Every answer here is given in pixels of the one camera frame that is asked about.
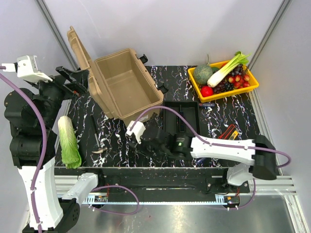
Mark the yellow plastic tray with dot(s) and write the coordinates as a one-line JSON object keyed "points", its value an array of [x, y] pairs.
{"points": [[197, 87]]}

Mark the claw hammer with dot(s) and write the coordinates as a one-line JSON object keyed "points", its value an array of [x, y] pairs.
{"points": [[94, 128]]}

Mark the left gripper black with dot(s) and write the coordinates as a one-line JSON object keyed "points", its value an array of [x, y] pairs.
{"points": [[81, 79]]}

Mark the leek with green leaves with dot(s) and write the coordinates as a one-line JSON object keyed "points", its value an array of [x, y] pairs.
{"points": [[238, 59]]}

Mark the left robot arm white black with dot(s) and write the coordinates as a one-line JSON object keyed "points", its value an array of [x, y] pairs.
{"points": [[32, 117]]}

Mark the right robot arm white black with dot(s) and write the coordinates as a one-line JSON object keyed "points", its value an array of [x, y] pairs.
{"points": [[256, 157]]}

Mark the red apple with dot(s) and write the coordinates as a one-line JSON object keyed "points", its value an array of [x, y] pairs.
{"points": [[206, 91]]}

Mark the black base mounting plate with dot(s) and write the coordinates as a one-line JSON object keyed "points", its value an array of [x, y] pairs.
{"points": [[116, 193]]}

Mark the black tool box tray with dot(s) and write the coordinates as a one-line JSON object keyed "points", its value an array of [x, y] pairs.
{"points": [[189, 110]]}

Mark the avocado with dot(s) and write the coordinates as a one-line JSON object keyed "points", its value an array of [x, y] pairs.
{"points": [[215, 69]]}

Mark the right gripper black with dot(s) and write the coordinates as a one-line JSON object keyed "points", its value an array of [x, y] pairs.
{"points": [[135, 142]]}

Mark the green melon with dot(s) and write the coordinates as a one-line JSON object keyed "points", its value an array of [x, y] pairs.
{"points": [[202, 73]]}

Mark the black marble pattern mat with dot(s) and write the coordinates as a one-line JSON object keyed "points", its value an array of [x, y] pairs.
{"points": [[103, 142]]}

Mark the napa cabbage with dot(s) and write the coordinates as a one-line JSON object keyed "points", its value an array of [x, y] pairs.
{"points": [[68, 142]]}

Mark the red yellow cherry cluster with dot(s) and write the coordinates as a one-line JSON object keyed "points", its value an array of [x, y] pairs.
{"points": [[239, 81]]}

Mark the dark grape bunch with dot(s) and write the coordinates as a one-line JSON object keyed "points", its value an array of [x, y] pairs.
{"points": [[224, 85]]}

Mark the tan plastic tool box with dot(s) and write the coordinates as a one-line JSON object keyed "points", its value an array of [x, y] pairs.
{"points": [[119, 83]]}

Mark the yellow utility knife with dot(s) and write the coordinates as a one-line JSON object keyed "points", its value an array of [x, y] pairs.
{"points": [[234, 135]]}

